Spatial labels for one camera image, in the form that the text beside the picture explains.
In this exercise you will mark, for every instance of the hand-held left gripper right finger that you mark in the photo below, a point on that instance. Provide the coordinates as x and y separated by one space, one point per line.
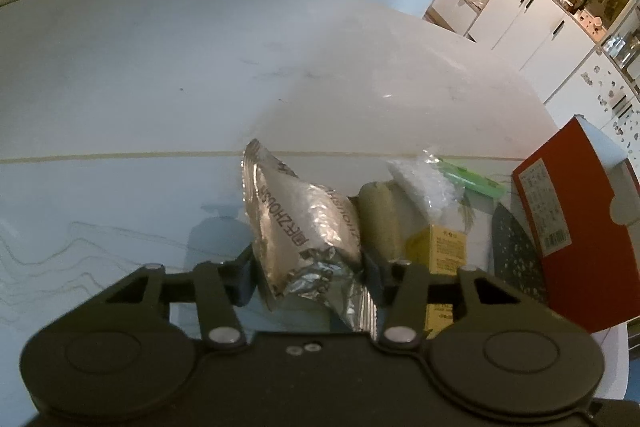
375 279

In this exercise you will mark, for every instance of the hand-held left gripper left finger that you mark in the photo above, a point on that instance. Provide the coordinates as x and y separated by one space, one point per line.
245 279

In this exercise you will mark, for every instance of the silver foil packet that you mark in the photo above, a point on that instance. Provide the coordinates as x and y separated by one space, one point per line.
300 227

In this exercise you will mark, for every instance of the red cardboard shoe box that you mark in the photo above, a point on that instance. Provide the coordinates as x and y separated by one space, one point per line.
575 267

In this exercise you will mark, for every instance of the khaki pouch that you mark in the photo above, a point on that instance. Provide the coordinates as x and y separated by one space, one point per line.
382 222

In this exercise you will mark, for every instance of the yellow small box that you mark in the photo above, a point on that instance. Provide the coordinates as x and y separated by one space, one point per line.
440 247

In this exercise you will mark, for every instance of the clear bag with green zip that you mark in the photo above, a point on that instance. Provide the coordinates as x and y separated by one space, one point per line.
430 184

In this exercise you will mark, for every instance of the dark speckled placemat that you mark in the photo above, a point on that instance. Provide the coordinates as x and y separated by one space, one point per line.
515 257

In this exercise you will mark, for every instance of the white cabinet with stickers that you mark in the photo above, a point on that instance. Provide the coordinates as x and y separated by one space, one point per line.
600 97

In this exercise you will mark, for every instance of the white lower cabinet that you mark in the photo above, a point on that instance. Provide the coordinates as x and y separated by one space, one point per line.
520 17

